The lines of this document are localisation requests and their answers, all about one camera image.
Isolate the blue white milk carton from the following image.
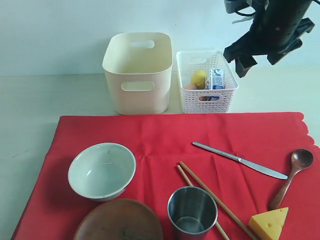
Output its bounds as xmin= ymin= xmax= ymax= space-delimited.
xmin=205 ymin=68 xmax=225 ymax=90

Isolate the stainless steel table knife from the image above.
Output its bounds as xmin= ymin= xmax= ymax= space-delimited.
xmin=192 ymin=141 xmax=288 ymax=180

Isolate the cream plastic storage bin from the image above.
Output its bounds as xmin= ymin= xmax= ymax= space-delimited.
xmin=102 ymin=32 xmax=173 ymax=115

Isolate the white perforated plastic basket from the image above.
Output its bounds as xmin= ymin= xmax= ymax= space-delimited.
xmin=176 ymin=50 xmax=239 ymax=113

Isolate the red tablecloth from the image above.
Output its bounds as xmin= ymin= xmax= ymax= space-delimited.
xmin=13 ymin=112 xmax=320 ymax=240

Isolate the yellow lemon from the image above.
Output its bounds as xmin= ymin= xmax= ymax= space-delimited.
xmin=191 ymin=69 xmax=208 ymax=90

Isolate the white ceramic bowl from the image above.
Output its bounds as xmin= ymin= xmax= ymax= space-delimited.
xmin=67 ymin=142 xmax=137 ymax=202

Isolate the stainless steel cup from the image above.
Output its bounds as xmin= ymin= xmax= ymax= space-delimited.
xmin=167 ymin=186 xmax=218 ymax=240

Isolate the red sausage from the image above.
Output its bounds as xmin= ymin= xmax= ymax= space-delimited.
xmin=199 ymin=96 xmax=207 ymax=101

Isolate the upper wooden chopstick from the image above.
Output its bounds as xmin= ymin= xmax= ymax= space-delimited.
xmin=179 ymin=161 xmax=259 ymax=240

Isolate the yellow cheese wedge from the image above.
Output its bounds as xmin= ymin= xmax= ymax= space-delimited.
xmin=248 ymin=207 xmax=289 ymax=240

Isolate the brown egg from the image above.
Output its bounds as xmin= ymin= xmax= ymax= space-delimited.
xmin=185 ymin=83 xmax=197 ymax=90

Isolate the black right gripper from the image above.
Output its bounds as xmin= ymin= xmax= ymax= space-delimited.
xmin=223 ymin=0 xmax=315 ymax=78

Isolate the brown wooden plate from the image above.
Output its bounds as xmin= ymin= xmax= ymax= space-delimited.
xmin=73 ymin=198 xmax=164 ymax=240

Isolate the brown wooden spoon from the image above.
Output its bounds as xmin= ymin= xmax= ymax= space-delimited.
xmin=268 ymin=148 xmax=314 ymax=211

